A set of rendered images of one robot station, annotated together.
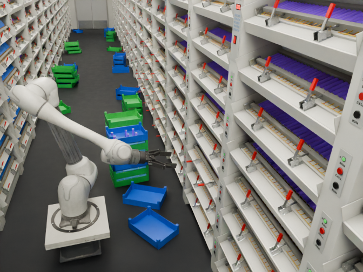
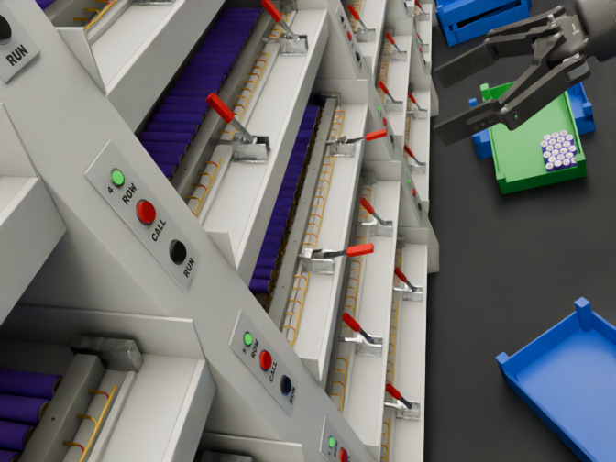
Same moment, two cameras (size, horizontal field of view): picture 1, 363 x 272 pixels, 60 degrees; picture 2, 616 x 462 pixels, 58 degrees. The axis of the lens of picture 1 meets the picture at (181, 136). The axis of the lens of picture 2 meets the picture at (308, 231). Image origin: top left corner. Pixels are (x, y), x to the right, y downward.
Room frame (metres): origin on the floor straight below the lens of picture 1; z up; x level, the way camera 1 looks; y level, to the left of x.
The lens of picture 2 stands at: (2.21, 0.30, 0.97)
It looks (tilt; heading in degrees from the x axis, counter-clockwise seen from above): 35 degrees down; 224
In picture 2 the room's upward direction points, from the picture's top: 31 degrees counter-clockwise
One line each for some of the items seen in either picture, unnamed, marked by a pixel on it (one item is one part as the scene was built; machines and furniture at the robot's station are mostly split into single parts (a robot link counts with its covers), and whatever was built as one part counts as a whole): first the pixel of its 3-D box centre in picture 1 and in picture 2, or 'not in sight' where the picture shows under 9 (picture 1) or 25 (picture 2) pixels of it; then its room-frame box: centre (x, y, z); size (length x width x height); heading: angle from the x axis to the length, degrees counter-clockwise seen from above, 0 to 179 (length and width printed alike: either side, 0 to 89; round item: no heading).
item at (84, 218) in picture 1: (75, 214); not in sight; (1.51, 0.64, 0.27); 0.22 x 0.18 x 0.06; 15
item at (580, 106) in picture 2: not in sight; (527, 114); (0.82, -0.08, 0.04); 0.30 x 0.20 x 0.08; 105
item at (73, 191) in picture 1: (72, 193); not in sight; (1.54, 0.65, 0.41); 0.18 x 0.16 x 0.22; 177
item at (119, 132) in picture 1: (126, 133); not in sight; (2.30, 0.45, 0.44); 0.30 x 0.20 x 0.08; 113
